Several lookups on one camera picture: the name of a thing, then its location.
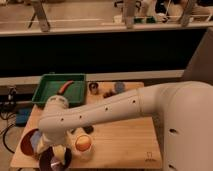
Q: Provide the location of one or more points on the green plastic tray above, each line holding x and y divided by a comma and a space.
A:
50, 84

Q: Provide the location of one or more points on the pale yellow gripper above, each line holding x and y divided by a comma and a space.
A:
43, 144

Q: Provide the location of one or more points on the blue box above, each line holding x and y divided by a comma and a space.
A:
22, 117

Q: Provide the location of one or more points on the black remote control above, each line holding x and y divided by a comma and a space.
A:
88, 129

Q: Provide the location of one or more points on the small metal cup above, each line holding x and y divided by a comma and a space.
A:
93, 87

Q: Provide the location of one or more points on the brown grape bunch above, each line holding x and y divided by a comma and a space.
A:
108, 94

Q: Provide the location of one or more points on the brown bowl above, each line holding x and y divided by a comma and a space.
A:
25, 146

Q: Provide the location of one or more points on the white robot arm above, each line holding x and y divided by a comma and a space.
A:
186, 109

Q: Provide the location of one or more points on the dark red bowl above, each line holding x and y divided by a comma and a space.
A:
48, 162

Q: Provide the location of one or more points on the yellow banana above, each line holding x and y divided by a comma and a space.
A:
59, 152

